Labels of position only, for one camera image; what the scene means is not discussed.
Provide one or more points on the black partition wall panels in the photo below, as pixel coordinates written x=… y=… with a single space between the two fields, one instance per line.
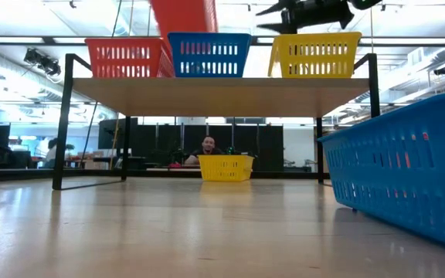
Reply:
x=269 y=143

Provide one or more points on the wooden shelf with black legs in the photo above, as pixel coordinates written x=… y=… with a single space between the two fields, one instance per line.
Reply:
x=222 y=96

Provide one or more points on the blue plastic basket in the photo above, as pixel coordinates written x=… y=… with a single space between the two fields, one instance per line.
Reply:
x=408 y=170
x=209 y=56

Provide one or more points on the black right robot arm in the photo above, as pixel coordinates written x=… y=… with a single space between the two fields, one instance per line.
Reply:
x=365 y=3

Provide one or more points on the yellow plastic basket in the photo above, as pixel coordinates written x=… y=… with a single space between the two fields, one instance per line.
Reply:
x=226 y=169
x=315 y=56

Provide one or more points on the person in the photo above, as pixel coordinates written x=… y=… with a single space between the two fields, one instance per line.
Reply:
x=207 y=148
x=52 y=154

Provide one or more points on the black ceiling-mounted device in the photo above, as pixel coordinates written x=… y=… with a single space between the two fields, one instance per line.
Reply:
x=43 y=62

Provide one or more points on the orange plastic basket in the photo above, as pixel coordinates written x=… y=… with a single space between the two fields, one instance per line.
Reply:
x=185 y=15
x=126 y=58

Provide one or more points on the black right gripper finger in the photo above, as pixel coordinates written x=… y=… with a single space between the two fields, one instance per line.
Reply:
x=282 y=7
x=282 y=28

